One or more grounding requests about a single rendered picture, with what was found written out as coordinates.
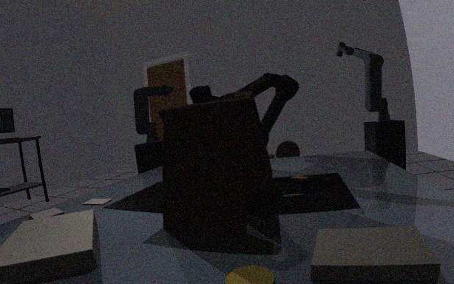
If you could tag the brown board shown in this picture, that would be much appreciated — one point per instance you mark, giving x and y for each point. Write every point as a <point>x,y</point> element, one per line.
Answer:
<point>213,154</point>

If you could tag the yellow round disc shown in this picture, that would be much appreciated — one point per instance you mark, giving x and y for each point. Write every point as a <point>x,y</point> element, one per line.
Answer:
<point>250,275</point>

